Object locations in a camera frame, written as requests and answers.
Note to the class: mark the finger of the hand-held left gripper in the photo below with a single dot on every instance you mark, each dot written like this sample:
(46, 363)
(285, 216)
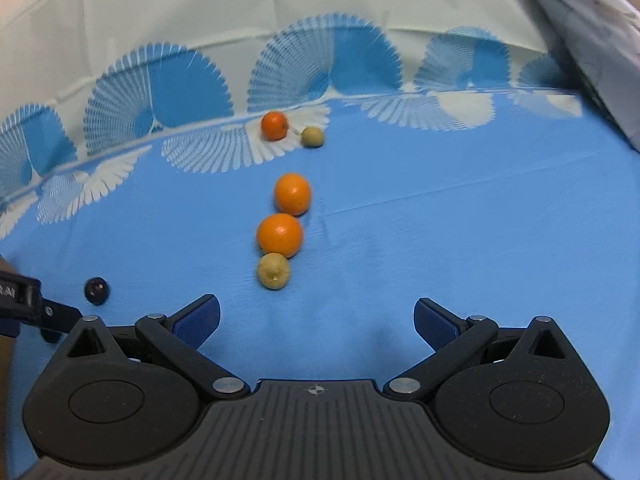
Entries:
(62, 316)

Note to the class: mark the large orange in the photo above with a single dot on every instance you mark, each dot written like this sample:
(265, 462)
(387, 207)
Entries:
(280, 235)
(292, 194)

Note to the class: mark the small orange tangerine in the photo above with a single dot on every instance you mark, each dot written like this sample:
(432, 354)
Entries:
(274, 126)

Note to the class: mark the small green round fruit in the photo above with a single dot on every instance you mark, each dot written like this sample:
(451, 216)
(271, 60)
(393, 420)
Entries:
(312, 136)

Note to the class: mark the grey quilt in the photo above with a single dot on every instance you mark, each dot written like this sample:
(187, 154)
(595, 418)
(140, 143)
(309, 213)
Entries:
(600, 25)

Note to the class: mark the yellow round fruit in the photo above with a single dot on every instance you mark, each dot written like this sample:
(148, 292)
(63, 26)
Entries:
(273, 271)

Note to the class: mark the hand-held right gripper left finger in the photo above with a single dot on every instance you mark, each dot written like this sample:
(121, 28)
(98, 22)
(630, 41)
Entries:
(200, 319)

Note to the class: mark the dark purple round fruit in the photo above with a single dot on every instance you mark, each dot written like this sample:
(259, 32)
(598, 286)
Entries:
(96, 290)

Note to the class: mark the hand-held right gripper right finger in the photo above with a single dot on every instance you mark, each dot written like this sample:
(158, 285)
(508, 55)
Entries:
(433, 322)

